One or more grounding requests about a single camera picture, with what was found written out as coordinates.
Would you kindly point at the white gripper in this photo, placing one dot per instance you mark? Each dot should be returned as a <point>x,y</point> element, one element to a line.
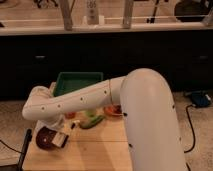
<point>55,123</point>

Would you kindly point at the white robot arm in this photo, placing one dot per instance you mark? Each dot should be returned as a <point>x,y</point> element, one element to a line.
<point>148,108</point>

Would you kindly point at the dark purple bowl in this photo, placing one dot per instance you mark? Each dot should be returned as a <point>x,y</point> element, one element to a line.
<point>48,139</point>

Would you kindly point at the orange tomato toy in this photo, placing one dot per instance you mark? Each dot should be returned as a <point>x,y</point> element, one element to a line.
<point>70,115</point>

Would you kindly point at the green cucumber toy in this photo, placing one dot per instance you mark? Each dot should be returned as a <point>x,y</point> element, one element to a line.
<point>91,122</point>

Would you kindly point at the light green toy vegetable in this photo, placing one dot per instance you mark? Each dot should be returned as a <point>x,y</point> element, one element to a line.
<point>90,113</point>

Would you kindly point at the green plastic tray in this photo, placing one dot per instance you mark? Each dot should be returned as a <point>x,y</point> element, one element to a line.
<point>72,81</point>

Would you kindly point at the red orange toy food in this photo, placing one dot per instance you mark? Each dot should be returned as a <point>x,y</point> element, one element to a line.
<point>114,110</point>

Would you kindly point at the dark cabinet front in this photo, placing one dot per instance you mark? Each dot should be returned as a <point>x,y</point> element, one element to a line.
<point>184,58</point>

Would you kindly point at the wooden chair leg left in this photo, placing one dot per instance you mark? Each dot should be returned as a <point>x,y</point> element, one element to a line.
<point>66,14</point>

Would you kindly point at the wooden chair leg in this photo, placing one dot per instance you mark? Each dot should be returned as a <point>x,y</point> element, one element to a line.
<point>66,14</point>
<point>127,15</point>

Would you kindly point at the blue black floor device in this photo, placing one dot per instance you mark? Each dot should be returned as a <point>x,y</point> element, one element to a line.
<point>200,100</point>

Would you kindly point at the wooden chair leg right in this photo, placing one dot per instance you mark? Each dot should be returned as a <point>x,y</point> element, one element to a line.
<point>127,15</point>

